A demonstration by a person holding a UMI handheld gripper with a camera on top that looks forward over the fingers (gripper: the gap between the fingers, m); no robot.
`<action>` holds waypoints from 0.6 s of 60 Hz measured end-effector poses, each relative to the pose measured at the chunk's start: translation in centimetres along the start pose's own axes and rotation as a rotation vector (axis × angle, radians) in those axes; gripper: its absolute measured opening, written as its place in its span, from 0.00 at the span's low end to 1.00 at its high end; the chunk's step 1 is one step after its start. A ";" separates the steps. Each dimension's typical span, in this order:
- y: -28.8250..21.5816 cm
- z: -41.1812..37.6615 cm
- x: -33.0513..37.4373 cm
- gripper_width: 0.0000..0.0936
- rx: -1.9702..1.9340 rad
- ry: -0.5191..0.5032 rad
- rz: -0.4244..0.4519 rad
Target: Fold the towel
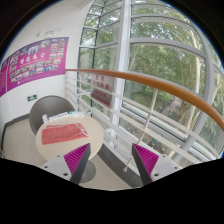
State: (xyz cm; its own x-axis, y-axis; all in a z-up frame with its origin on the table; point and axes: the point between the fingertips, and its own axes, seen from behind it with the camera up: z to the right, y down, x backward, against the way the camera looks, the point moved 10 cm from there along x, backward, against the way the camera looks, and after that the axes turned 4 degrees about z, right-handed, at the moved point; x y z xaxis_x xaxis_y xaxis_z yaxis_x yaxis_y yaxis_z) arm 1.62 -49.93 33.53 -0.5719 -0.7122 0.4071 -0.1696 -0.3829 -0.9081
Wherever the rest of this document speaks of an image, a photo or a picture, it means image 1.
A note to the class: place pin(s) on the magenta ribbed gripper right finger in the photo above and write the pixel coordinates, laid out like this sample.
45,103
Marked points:
151,166

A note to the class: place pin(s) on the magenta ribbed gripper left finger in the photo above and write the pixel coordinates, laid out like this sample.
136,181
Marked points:
70,166

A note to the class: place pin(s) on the pink red towel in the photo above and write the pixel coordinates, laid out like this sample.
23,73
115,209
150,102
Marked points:
52,134

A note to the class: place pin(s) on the round cream table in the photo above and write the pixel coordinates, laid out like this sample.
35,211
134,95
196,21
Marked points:
95,139

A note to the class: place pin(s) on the white metal railing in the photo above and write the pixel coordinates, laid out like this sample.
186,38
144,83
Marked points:
152,118

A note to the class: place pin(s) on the white box on table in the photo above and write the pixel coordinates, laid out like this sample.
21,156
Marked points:
47,119

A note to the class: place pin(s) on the grey round chair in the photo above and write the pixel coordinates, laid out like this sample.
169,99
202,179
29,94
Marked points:
50,106

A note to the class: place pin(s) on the orange wooden handrail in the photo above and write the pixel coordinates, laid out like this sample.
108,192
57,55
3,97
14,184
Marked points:
166,87

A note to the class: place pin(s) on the green exit sign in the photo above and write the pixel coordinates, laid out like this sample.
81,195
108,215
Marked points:
31,98

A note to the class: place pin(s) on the red white window sign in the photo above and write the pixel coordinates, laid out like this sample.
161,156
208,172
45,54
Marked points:
101,88

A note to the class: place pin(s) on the purple poster at left edge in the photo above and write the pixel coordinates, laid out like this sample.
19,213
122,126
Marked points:
3,76

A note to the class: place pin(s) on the large purple wall poster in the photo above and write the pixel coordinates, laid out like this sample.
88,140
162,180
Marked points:
37,60

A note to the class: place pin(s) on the white window frame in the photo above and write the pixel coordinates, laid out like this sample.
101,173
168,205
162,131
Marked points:
149,37

